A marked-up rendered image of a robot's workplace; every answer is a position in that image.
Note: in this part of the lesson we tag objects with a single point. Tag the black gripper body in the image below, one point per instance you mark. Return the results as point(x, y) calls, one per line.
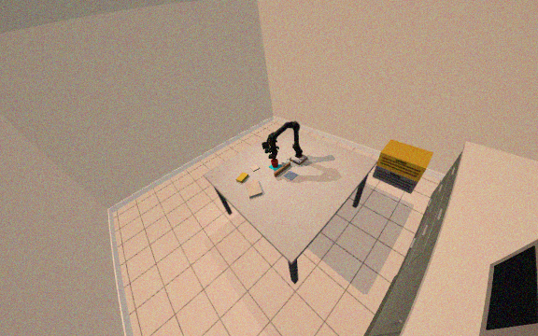
point(273, 151)

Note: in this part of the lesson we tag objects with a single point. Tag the brown flat bar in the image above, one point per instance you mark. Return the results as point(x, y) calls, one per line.
point(282, 169)

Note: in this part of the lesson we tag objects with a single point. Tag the yellow cube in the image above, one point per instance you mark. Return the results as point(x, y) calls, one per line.
point(242, 177)

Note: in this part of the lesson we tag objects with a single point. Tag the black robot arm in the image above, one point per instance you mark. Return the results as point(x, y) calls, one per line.
point(271, 140)

